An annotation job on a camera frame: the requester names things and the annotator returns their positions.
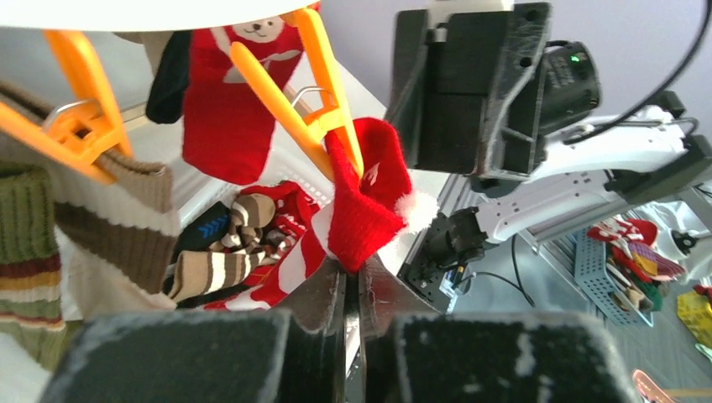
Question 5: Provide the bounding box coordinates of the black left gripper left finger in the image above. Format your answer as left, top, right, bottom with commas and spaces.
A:
275, 259, 348, 402

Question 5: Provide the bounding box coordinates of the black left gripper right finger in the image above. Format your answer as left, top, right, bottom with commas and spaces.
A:
358, 255, 436, 402

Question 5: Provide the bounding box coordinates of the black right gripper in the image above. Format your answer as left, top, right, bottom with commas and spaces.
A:
385, 1, 552, 181

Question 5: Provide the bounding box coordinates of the red white striped sock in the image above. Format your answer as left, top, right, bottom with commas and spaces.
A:
204, 118, 439, 311

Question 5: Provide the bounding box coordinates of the orange clothespin clip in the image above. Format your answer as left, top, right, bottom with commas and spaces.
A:
229, 7, 364, 181
1, 29, 133, 185

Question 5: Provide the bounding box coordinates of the olive and orange sock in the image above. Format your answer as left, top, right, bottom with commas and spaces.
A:
1, 161, 75, 371

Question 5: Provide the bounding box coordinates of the white round clip hanger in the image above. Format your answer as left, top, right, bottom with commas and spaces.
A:
1, 0, 312, 32

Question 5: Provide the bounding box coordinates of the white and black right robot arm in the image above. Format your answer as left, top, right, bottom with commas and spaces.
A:
385, 1, 711, 311

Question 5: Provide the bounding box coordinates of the tan brown striped basket sock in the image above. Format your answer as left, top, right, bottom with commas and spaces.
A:
167, 193, 296, 302

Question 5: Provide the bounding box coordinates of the black sock in basket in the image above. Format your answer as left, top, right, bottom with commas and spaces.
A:
170, 201, 230, 264

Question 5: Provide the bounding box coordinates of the red santa hanging sock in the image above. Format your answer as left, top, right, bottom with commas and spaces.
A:
181, 5, 318, 187

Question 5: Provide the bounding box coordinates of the blue plastic crate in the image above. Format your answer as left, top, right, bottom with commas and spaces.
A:
572, 229, 654, 327

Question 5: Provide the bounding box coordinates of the black hanging sock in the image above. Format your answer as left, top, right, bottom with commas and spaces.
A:
146, 30, 192, 124

